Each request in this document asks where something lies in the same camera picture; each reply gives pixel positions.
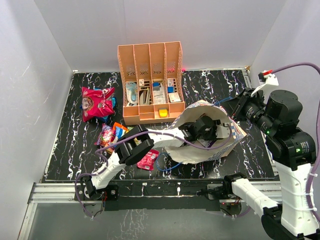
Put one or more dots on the blue eraser block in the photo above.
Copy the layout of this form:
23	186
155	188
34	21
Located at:
156	86

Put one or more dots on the white red small box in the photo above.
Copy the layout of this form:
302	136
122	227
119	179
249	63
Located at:
174	97

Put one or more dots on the light blue tape dispenser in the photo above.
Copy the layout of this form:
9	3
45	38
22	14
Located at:
132	92

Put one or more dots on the blue snack box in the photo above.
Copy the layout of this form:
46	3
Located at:
119	132

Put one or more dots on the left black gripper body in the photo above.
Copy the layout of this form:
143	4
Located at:
210	134

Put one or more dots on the purple Fox's candy bag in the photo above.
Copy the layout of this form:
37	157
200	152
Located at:
106	136

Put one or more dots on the yellow orange sticky notes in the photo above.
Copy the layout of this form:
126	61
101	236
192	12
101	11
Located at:
163	112

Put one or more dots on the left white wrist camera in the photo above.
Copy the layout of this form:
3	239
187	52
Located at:
223	130

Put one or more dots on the small pink snack packet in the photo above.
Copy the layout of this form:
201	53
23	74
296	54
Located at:
147	162

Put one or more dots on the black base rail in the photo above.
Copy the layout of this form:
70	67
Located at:
168	194

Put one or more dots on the orange desk organizer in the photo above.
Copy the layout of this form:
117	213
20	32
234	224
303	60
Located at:
146	64

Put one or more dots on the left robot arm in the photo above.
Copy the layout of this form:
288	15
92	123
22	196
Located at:
134	145

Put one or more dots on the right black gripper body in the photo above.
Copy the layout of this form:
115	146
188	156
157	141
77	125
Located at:
251	108

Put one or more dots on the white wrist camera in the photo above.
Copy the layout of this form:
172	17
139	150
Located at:
268	80
223	130

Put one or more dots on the pink red snack packet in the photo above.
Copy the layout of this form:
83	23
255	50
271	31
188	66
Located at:
96	102

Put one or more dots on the purple snack packet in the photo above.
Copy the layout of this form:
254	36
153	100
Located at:
206	143

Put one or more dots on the orange Fox's candy bag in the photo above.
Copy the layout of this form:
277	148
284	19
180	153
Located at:
114	130

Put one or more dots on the blue checkered paper bag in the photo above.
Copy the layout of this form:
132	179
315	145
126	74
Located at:
173	157

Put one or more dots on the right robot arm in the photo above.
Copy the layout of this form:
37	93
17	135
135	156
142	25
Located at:
294	155

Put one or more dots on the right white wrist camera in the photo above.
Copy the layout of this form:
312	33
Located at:
268	80

